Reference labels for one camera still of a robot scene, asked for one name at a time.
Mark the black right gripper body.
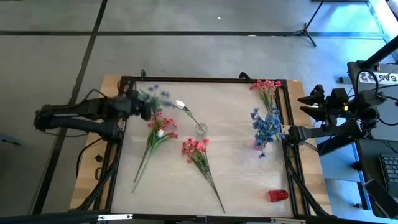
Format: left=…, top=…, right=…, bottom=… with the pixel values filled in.
left=323, top=88, right=351, bottom=125

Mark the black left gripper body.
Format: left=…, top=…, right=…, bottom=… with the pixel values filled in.
left=124, top=88, right=153, bottom=122

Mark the blue artificial flower bunch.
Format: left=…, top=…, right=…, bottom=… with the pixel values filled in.
left=138, top=83, right=175, bottom=121
left=249, top=107, right=285, bottom=159

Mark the pink artificial flower bunch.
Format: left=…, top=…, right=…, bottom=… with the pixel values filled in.
left=132, top=111, right=180, bottom=194
left=249, top=79, right=283, bottom=116
left=181, top=138, right=226, bottom=215

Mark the white artificial tulip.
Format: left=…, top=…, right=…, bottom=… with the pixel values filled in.
left=133, top=129, right=165, bottom=184
left=175, top=99, right=206, bottom=132

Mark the red glass vase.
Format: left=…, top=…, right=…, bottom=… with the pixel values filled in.
left=267, top=189, right=290, bottom=203

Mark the clear textured glass vase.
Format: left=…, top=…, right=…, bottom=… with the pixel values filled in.
left=194, top=121, right=208, bottom=136

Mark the white printed label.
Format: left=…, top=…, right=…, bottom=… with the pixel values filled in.
left=357, top=71, right=398, bottom=85

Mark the black side desk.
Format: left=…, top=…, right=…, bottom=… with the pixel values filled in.
left=346, top=60, right=398, bottom=218

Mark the black diagonal pole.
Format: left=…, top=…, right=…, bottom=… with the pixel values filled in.
left=360, top=35, right=398, bottom=71

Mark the black tripod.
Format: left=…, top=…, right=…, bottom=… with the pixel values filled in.
left=284, top=0, right=325, bottom=48

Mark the black laptop keyboard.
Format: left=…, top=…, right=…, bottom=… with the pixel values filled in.
left=378, top=152, right=398, bottom=200

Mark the black smartphone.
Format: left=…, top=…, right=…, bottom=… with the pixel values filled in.
left=363, top=178, right=395, bottom=219

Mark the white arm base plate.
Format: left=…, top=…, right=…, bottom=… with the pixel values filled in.
left=280, top=124, right=295, bottom=136

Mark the black cable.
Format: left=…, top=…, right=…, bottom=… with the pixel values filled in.
left=76, top=136, right=105, bottom=178

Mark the silver metal bracket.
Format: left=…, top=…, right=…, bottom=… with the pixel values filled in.
left=269, top=217, right=307, bottom=224
left=98, top=213, right=134, bottom=222

